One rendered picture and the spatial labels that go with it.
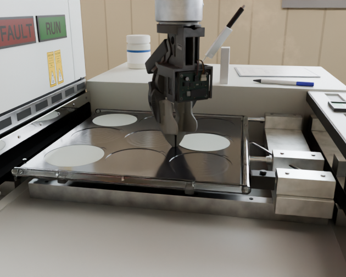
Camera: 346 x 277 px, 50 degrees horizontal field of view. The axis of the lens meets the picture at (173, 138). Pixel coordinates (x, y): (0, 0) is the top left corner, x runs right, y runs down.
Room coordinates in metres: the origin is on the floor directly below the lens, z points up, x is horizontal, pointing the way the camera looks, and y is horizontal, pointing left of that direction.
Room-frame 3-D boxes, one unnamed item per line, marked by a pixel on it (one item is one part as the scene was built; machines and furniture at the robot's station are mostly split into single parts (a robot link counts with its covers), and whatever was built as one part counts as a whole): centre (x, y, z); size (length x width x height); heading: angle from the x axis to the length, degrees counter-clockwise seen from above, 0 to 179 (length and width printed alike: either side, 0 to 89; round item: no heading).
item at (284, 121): (0.82, -0.25, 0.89); 0.08 x 0.03 x 0.03; 80
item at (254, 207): (0.55, 0.01, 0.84); 0.50 x 0.02 x 0.03; 80
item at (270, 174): (0.51, -0.13, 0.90); 0.04 x 0.02 x 0.03; 80
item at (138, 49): (1.14, 0.10, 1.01); 0.07 x 0.07 x 0.10
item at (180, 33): (0.62, -0.01, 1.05); 0.09 x 0.08 x 0.12; 26
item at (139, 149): (0.68, 0.04, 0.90); 0.34 x 0.34 x 0.01; 80
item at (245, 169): (0.65, -0.14, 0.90); 0.38 x 0.01 x 0.01; 170
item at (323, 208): (0.65, -0.22, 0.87); 0.36 x 0.08 x 0.03; 170
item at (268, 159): (0.59, -0.15, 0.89); 0.05 x 0.01 x 0.01; 80
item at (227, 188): (0.50, 0.07, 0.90); 0.37 x 0.01 x 0.01; 80
